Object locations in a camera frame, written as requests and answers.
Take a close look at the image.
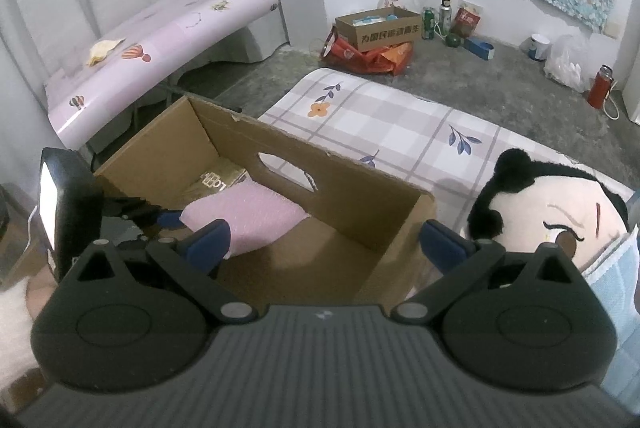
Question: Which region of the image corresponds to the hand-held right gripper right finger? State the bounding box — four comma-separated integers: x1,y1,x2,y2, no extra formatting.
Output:
389,219,586,324

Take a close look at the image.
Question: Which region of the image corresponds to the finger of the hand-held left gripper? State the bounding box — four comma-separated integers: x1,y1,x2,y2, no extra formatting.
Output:
104,229,152,252
102,193,184,229

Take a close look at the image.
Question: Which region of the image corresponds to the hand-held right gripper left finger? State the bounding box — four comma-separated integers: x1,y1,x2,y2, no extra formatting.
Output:
60,219,257,325

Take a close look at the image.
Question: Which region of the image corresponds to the olive green packet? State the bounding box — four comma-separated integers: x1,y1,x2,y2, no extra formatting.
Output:
182,160,247,203

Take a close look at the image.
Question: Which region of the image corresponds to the pink sponge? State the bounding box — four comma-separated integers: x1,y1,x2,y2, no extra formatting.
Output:
180,182,312,261

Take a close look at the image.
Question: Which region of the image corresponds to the large cardboard box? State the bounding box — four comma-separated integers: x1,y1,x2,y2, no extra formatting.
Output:
92,95,436,306

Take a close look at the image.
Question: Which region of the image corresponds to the person's left forearm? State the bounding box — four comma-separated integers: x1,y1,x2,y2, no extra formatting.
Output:
0,268,56,389

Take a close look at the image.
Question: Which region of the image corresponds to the black-haired plush doll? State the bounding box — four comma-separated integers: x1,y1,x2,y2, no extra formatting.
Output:
467,149,640,293

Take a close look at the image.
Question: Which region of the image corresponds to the checked floral bedsheet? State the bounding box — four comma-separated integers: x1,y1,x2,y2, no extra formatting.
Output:
257,68,640,299

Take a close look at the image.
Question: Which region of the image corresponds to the pale yellow crumpled item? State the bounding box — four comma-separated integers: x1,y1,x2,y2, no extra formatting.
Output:
86,38,126,67

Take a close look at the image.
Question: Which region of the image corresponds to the table with pink cover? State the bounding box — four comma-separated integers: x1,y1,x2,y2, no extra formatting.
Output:
44,0,280,149

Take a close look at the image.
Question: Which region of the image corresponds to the red orange plastic bag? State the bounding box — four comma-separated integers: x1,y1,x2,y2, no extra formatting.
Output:
320,25,416,76

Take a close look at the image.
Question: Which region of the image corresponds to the blue white container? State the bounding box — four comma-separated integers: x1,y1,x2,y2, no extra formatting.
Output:
464,36,496,59

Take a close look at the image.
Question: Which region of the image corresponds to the small cardboard box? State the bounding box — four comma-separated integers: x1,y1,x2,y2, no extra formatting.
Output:
335,5,422,53

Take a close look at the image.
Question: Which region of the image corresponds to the white blue tub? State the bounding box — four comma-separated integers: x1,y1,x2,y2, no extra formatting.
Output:
529,34,551,61

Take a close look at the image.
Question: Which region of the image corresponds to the red packet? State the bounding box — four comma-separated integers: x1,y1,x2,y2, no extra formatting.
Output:
450,6,482,37

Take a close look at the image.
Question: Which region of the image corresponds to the red thermos bottle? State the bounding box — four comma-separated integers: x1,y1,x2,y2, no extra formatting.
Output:
587,65,615,109

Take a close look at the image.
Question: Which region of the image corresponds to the white cable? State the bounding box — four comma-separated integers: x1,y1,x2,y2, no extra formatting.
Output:
602,80,626,121

